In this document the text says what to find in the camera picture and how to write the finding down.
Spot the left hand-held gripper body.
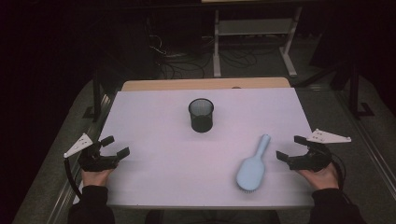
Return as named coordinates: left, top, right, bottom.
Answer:
left=64, top=133, right=121, bottom=173

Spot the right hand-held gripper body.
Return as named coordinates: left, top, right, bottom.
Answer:
left=288, top=128, right=352, bottom=173

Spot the light blue hairbrush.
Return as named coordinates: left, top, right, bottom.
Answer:
left=235, top=133, right=272, bottom=194

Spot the black mesh pen cup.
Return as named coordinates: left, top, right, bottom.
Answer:
left=188, top=98, right=215, bottom=133

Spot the person's left hand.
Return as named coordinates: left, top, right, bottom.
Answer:
left=80, top=167, right=115, bottom=188

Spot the person's right hand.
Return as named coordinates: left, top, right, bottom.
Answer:
left=297, top=161, right=341, bottom=191

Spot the black metal stand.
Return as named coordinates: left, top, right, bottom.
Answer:
left=346, top=57, right=376, bottom=119
left=81, top=65, right=107, bottom=123

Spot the white table mat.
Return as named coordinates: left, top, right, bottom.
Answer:
left=73, top=87, right=316, bottom=209

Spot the wooden table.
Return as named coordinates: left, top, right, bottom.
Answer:
left=120, top=77, right=291, bottom=92

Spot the white metal stand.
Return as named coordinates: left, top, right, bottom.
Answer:
left=213, top=6, right=304, bottom=78

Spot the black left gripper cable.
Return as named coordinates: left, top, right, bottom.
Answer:
left=64, top=156, right=83, bottom=200

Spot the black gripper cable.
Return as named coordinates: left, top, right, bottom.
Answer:
left=64, top=156, right=83, bottom=200
left=330, top=152, right=347, bottom=191

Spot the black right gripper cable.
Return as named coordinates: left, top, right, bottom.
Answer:
left=330, top=152, right=347, bottom=191

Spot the metal floor rail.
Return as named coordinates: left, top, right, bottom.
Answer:
left=335, top=91, right=396, bottom=202
left=46, top=92, right=114, bottom=224

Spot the tangle of floor cables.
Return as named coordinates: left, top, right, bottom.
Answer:
left=146, top=33, right=261, bottom=79

